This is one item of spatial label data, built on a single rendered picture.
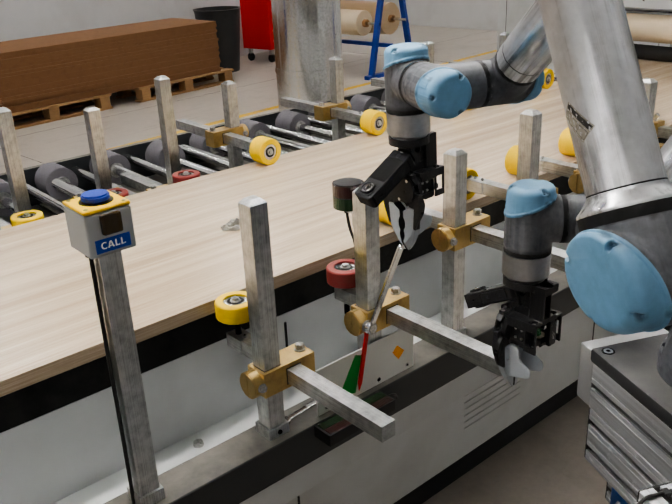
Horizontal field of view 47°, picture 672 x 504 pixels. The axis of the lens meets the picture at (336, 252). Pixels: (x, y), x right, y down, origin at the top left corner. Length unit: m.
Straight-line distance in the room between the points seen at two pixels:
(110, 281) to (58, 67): 6.46
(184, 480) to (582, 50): 0.94
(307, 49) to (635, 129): 4.72
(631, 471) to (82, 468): 0.95
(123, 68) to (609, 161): 7.23
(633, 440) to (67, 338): 0.95
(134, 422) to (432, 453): 1.17
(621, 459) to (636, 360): 0.17
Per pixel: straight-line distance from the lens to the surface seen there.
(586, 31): 0.89
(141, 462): 1.32
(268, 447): 1.45
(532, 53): 1.21
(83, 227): 1.11
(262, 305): 1.33
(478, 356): 1.41
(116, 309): 1.18
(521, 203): 1.21
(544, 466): 2.56
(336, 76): 2.79
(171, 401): 1.58
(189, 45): 8.35
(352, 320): 1.51
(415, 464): 2.23
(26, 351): 1.47
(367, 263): 1.47
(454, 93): 1.22
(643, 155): 0.87
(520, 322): 1.29
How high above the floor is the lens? 1.57
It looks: 23 degrees down
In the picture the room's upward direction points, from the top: 3 degrees counter-clockwise
